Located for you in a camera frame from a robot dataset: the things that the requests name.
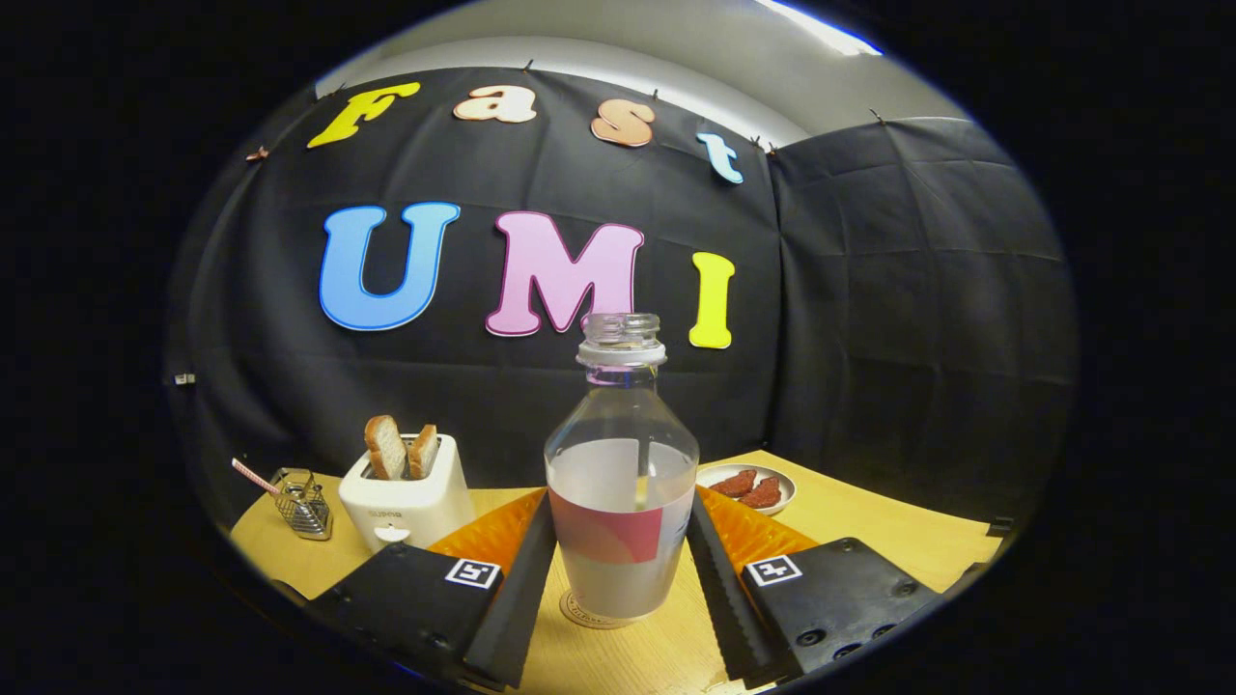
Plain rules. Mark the round wooden coaster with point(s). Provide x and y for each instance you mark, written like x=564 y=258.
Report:
x=582 y=618

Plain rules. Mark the clear juice bottle red label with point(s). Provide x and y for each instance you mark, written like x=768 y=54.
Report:
x=618 y=579

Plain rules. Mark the wooden table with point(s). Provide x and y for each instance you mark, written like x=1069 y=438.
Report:
x=869 y=541

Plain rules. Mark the red sausage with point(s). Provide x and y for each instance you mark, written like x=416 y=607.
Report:
x=763 y=494
x=734 y=483

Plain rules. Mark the toast slice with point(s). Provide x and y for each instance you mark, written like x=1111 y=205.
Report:
x=386 y=449
x=423 y=454

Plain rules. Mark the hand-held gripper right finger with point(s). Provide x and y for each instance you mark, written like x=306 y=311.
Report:
x=719 y=598

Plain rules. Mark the black backdrop cloth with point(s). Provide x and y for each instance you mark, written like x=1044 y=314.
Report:
x=869 y=338

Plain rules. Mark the white round plate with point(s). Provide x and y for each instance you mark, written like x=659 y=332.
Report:
x=787 y=490

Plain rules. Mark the white toaster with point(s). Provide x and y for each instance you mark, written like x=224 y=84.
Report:
x=406 y=507

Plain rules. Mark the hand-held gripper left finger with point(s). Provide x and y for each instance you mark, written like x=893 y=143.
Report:
x=521 y=598

